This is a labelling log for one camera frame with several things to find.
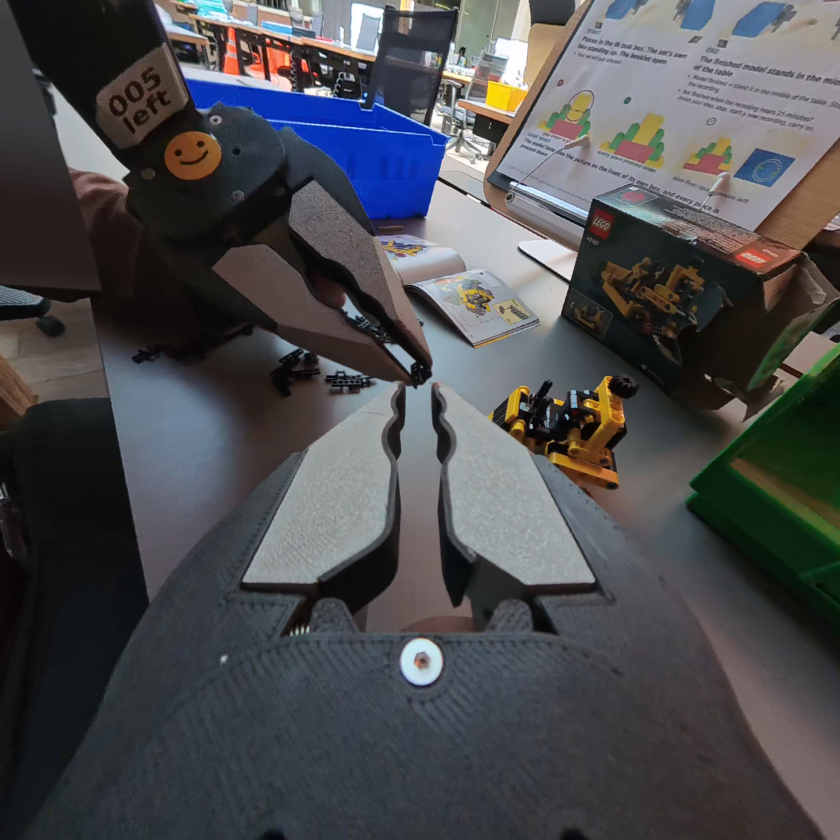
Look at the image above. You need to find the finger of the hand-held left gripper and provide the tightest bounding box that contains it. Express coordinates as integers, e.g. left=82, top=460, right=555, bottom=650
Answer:
left=286, top=178, right=434, bottom=388
left=212, top=243, right=414, bottom=387

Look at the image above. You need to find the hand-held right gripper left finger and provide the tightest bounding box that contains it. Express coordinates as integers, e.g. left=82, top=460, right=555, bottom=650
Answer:
left=241, top=382, right=406, bottom=619

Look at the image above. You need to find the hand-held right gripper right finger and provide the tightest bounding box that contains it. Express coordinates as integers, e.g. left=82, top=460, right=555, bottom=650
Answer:
left=430, top=382, right=598, bottom=631

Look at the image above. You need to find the yellow lego bulldozer model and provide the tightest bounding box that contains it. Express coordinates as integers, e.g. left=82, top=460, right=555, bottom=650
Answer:
left=489, top=374, right=641, bottom=492

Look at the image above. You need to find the person's left forearm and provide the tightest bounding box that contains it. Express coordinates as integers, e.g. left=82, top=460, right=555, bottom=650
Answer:
left=67, top=167, right=172, bottom=309

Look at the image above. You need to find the black lego piece cluster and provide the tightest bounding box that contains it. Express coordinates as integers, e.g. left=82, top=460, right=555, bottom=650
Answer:
left=271, top=350, right=323, bottom=399

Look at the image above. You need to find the lego instruction booklet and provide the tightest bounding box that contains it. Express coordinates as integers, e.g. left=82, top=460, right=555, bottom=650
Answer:
left=377, top=233, right=541, bottom=349

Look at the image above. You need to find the lego set box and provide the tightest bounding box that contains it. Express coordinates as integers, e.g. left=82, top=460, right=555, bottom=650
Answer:
left=561, top=184, right=837, bottom=421

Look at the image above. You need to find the blue plastic bin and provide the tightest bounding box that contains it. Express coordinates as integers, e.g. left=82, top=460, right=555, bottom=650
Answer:
left=184, top=69, right=451, bottom=221

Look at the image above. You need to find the row of desks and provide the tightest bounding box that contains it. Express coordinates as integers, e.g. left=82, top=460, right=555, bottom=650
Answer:
left=164, top=18, right=378, bottom=101

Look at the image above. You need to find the black mesh chair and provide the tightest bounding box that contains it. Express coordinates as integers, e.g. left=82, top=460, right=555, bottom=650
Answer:
left=363, top=5, right=460, bottom=127

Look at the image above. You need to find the white stand base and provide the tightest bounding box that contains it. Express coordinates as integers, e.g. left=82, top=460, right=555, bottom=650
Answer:
left=504, top=182, right=593, bottom=283

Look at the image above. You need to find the yellow plastic bin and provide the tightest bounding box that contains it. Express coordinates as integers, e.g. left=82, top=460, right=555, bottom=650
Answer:
left=485, top=80, right=530, bottom=113

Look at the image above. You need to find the green plastic bin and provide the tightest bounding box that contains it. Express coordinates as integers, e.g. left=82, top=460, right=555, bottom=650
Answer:
left=686, top=298, right=840, bottom=632

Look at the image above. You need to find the instruction sheet board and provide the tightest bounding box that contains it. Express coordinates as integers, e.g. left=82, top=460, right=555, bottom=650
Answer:
left=483, top=0, right=840, bottom=252

